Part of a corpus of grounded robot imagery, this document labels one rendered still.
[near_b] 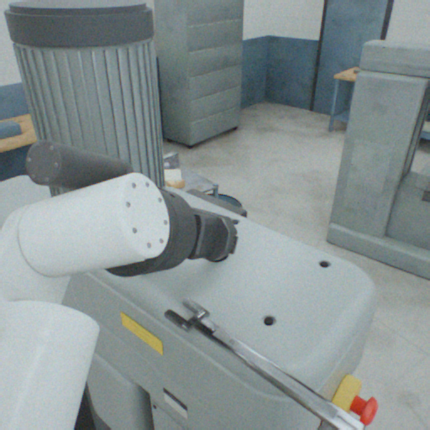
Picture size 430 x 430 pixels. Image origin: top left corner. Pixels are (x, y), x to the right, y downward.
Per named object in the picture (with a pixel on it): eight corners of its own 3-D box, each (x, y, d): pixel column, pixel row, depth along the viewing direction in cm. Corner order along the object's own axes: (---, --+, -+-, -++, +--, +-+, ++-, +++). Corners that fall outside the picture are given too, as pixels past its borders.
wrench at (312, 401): (369, 422, 38) (371, 416, 37) (350, 453, 35) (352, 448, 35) (186, 300, 52) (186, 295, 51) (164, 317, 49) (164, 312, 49)
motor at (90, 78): (189, 198, 75) (180, 2, 58) (99, 246, 62) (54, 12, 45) (121, 169, 86) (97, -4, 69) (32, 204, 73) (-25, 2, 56)
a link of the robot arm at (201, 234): (143, 254, 53) (80, 261, 42) (158, 184, 53) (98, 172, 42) (228, 282, 49) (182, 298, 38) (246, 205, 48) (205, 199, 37)
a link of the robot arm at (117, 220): (203, 263, 37) (132, 277, 27) (110, 280, 41) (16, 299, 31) (181, 145, 38) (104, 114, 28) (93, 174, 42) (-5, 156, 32)
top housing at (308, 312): (371, 349, 65) (395, 272, 56) (285, 484, 48) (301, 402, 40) (169, 241, 91) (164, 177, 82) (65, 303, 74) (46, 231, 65)
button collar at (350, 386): (358, 400, 57) (366, 373, 54) (339, 432, 53) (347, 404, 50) (344, 391, 58) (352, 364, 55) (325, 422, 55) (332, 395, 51)
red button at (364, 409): (378, 414, 54) (384, 395, 52) (365, 436, 52) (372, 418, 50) (354, 399, 56) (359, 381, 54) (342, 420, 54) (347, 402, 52)
